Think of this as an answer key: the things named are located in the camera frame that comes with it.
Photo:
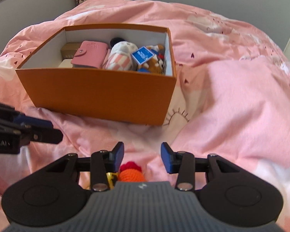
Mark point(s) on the orange knitted toy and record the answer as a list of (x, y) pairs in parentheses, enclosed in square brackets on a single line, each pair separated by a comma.
[(131, 174)]

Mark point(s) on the small gold box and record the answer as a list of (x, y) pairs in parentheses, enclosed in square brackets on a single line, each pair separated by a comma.
[(70, 48)]

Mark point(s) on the pink printed blanket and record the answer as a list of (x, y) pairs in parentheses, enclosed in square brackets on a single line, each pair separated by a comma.
[(232, 101)]

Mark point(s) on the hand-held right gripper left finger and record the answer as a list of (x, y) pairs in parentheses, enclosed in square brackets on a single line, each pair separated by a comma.
[(119, 155)]

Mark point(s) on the orange bear plush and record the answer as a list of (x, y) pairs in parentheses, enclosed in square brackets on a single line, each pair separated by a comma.
[(155, 64)]

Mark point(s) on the blue hang tag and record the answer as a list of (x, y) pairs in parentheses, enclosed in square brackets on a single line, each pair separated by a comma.
[(142, 55)]

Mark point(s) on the small yellow metal piece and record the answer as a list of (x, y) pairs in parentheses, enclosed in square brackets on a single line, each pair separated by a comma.
[(111, 177)]

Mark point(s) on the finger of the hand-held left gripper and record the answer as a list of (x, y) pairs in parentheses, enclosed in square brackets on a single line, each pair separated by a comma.
[(33, 122), (48, 136)]

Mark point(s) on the orange cardboard box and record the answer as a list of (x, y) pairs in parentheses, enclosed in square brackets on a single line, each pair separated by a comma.
[(99, 94)]

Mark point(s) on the pink card wallet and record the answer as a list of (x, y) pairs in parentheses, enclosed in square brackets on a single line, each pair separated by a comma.
[(89, 55)]

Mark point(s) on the small red fabric piece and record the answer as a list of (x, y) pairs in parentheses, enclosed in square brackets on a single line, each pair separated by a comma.
[(161, 57)]

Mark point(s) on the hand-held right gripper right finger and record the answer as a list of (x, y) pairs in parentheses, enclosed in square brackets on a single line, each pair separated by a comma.
[(166, 160)]

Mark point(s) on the white flat box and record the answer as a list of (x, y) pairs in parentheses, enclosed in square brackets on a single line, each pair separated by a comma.
[(65, 64)]

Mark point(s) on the pink white striped plush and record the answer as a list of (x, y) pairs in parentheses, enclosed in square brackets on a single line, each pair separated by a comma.
[(119, 58)]

